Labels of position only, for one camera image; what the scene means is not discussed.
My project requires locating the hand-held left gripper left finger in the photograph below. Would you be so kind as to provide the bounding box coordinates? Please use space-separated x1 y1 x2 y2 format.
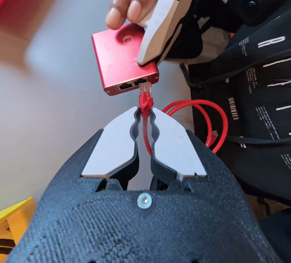
81 106 140 191

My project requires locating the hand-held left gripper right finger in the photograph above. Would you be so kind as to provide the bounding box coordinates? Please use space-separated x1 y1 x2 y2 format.
150 107 208 191

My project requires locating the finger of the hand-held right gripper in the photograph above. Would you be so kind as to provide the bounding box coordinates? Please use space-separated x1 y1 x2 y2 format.
156 23 183 67
137 0 200 66

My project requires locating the red ethernet splitter box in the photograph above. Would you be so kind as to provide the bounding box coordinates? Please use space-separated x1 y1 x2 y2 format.
92 22 159 96

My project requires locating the red ethernet cable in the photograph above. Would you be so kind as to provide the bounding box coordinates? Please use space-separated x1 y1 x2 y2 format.
139 82 228 156

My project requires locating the yellow plastic bin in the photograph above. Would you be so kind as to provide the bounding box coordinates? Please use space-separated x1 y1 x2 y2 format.
0 197 36 256

